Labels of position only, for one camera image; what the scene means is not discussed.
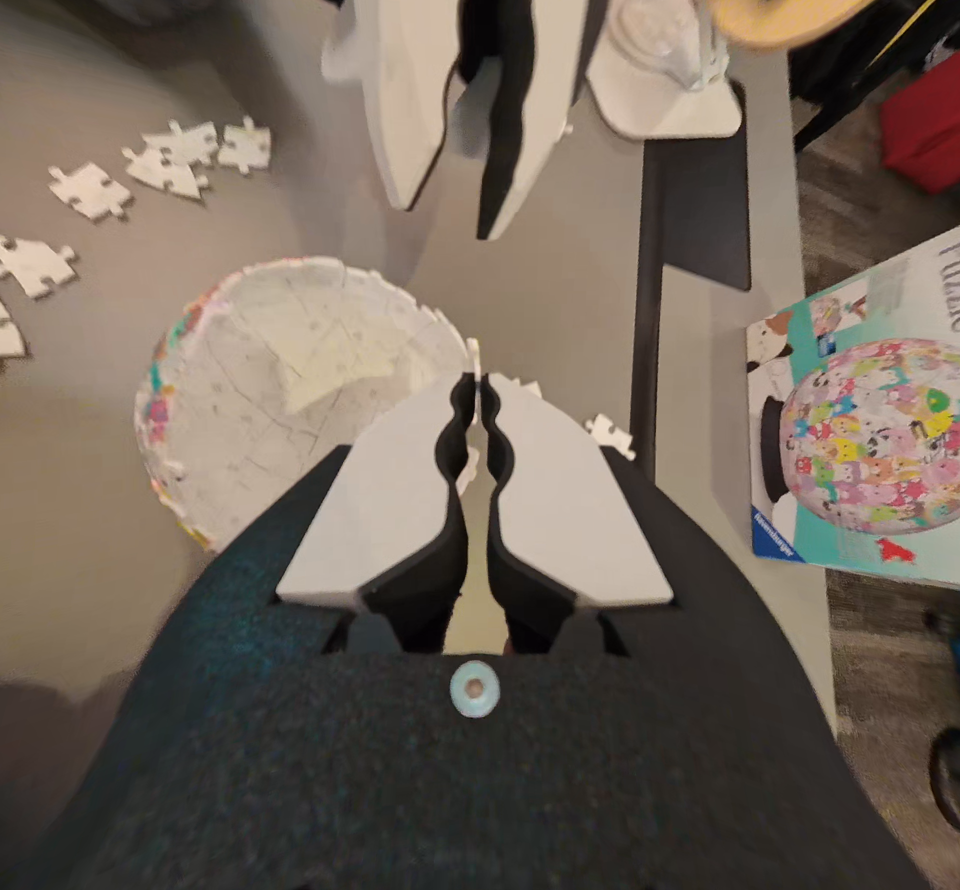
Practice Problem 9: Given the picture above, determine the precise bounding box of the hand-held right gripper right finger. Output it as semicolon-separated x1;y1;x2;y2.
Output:
480;371;676;654

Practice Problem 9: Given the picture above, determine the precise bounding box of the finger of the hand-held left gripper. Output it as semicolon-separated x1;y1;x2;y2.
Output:
476;0;597;243
321;0;490;213

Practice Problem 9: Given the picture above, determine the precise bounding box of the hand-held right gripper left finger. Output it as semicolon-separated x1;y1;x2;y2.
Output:
278;373;478;651

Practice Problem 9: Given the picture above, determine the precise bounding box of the colourful puzzle ball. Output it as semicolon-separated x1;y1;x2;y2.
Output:
134;256;484;555

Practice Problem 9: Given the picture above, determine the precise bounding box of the single white puzzle piece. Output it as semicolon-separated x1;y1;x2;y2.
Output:
585;413;637;461

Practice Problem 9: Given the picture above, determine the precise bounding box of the row of white puzzle pieces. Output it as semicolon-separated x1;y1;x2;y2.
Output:
0;116;274;360

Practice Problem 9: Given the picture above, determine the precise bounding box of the colourful puzzle box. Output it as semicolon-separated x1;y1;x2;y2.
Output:
746;227;960;591

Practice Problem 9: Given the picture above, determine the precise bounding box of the white desk stand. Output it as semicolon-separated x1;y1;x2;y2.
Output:
582;0;745;143

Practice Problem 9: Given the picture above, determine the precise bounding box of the black flat panel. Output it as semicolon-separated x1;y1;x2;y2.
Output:
630;80;753;294

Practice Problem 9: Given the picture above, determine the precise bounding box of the red cloth bag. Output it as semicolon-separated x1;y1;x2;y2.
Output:
879;55;960;197

